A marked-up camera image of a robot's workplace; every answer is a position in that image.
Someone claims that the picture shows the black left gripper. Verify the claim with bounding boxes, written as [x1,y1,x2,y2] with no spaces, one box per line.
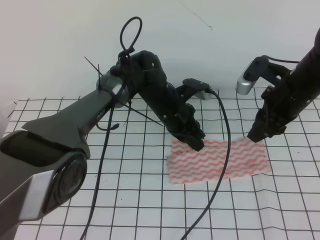
[139,79,206,152]

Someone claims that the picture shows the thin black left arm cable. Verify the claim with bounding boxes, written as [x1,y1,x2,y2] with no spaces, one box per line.
[79,16,143,240]

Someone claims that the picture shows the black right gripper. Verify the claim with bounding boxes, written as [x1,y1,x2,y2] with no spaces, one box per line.
[247,75,315,143]

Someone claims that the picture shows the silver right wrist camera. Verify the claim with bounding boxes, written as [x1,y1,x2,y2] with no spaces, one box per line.
[236,55,291,96]

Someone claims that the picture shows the pink wavy striped towel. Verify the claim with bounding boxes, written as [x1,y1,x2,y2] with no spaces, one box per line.
[166,137,271,185]

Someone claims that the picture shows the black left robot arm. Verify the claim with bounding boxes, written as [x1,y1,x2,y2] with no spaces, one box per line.
[0,50,207,240]

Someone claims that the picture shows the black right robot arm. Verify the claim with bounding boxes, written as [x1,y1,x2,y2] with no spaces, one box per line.
[236,34,320,143]

